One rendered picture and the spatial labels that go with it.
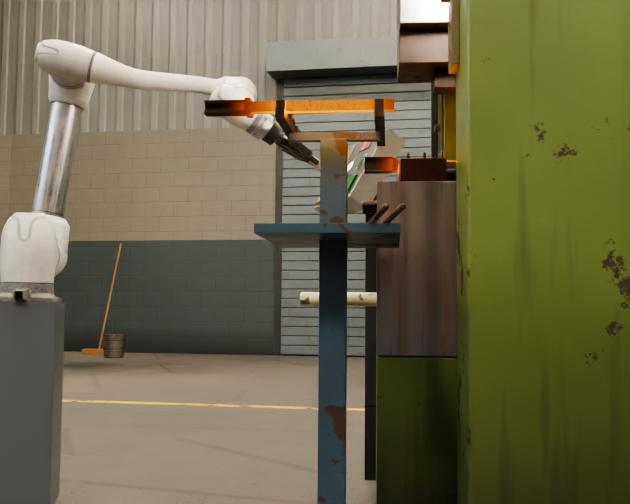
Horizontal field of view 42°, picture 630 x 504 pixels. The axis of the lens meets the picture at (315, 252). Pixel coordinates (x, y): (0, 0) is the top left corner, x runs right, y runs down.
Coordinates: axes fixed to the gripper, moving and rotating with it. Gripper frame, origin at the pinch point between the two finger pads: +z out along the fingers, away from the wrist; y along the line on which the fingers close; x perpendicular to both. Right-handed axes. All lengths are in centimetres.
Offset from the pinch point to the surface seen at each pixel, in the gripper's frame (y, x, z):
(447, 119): 36.4, 23.0, 20.1
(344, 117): -702, 324, 162
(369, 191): 7.0, 0.0, 18.6
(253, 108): 86, -29, -38
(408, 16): 59, 29, -12
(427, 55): 57, 24, -1
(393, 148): 7.0, 17.6, 18.6
